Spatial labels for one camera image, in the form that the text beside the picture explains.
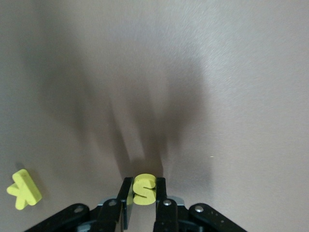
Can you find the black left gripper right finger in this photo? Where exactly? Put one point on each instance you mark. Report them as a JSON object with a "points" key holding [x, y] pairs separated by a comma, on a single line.
{"points": [[166, 217]]}

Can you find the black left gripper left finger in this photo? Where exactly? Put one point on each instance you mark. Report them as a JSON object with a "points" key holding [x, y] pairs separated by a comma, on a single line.
{"points": [[113, 217]]}

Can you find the yellow foam letter s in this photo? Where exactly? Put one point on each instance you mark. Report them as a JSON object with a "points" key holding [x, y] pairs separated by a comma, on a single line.
{"points": [[144, 191]]}

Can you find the yellow foam letter k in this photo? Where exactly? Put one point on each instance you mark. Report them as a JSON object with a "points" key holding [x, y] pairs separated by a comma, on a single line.
{"points": [[24, 188]]}

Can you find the brown table cover sheet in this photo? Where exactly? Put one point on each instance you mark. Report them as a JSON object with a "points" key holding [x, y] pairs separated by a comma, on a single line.
{"points": [[154, 48]]}

